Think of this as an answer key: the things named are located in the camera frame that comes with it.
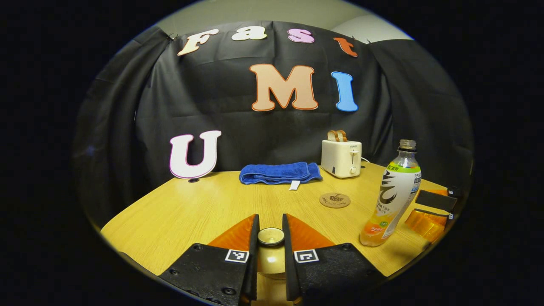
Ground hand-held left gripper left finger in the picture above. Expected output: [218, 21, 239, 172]
[158, 214, 261, 306]

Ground blue folded towel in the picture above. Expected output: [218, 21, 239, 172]
[239, 161, 323, 191]

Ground plastic water bottle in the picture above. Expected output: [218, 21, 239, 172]
[360, 139, 422, 247]

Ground cream toaster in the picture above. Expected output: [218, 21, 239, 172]
[321, 139, 363, 179]

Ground round cork coaster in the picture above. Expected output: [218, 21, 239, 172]
[319, 193, 351, 209]

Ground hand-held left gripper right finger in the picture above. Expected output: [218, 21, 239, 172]
[282, 213, 387, 303]

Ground black backdrop cloth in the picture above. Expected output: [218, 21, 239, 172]
[72, 20, 474, 226]

